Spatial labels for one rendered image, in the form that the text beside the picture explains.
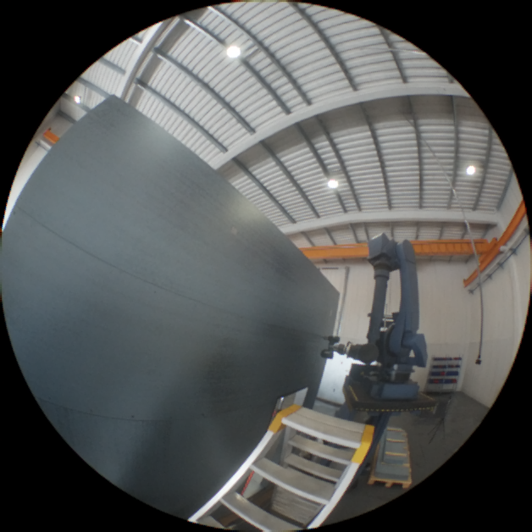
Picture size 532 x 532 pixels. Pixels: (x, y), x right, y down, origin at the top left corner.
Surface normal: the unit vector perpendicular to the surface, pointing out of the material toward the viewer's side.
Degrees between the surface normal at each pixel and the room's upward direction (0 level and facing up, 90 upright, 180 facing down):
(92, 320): 90
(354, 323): 90
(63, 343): 90
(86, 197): 90
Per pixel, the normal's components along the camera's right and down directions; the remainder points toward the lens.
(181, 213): 0.77, -0.02
